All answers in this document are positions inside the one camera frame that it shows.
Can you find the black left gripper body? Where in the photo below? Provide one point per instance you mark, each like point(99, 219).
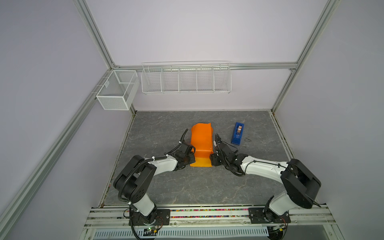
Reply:
point(190, 159)

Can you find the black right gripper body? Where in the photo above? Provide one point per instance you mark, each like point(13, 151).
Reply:
point(216, 161)

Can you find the orange wrapping paper sheet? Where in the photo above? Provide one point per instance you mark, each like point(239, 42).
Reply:
point(202, 140)

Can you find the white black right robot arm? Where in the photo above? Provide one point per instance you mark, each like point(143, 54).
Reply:
point(301, 185)

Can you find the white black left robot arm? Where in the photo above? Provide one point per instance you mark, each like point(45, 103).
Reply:
point(133, 181)

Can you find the blue tape dispenser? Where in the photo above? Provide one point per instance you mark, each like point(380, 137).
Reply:
point(237, 133)

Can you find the white mesh side basket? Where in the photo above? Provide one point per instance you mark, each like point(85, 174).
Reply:
point(118, 91)

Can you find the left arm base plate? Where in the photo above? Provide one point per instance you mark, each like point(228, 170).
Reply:
point(156, 217)

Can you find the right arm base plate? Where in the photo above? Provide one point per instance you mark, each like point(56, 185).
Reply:
point(262, 216)

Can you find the white wire wall shelf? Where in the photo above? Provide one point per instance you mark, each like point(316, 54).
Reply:
point(186, 77)

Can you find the white vented cable duct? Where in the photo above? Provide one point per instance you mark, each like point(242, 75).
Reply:
point(178, 233)

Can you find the aluminium front rail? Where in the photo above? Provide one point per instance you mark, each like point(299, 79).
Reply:
point(226, 216)

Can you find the aluminium corner frame post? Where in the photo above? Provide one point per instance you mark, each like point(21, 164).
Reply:
point(94, 32)

